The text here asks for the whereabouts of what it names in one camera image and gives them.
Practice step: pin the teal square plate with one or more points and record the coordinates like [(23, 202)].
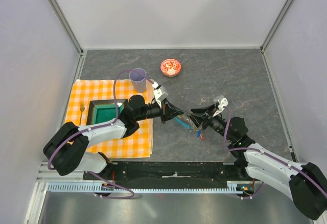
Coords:
[(103, 110)]

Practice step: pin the red white patterned bowl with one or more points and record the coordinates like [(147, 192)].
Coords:
[(170, 67)]

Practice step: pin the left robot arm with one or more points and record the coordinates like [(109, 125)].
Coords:
[(66, 150)]

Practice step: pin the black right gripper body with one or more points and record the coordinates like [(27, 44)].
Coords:
[(207, 117)]

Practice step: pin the orange checkered cloth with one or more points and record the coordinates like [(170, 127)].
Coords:
[(138, 145)]

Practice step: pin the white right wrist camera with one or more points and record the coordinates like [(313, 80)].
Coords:
[(220, 103)]

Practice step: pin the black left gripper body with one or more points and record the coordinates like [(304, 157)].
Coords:
[(163, 110)]

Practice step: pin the red key tag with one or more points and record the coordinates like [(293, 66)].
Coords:
[(202, 137)]

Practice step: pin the blue key tag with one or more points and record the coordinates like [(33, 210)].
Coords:
[(199, 134)]

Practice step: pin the aluminium corner post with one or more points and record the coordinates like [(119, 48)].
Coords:
[(276, 24), (67, 28)]

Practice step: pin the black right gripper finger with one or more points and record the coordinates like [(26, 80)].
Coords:
[(201, 110), (198, 120)]

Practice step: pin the purple plastic cup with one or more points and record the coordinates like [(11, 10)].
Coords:
[(138, 80)]

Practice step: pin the white toothed cable rail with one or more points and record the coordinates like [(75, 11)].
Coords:
[(100, 188)]

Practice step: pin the aluminium corner post right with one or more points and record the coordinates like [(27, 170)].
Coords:
[(276, 24)]

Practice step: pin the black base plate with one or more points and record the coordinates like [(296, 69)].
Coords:
[(176, 174)]

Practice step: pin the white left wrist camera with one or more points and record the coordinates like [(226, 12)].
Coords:
[(160, 93)]

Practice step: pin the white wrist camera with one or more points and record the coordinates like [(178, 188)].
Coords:
[(160, 93), (220, 103)]

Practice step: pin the aluminium frame rail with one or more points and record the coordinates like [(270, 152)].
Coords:
[(46, 175)]

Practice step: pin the aluminium corner post left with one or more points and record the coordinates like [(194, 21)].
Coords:
[(67, 28)]

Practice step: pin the blue carabiner keyring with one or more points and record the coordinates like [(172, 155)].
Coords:
[(181, 122)]

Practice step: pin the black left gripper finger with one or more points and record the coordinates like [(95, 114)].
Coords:
[(172, 109), (170, 116)]

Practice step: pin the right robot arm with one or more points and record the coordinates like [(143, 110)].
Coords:
[(304, 184)]

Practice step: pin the gold fork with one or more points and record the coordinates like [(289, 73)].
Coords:
[(82, 109)]

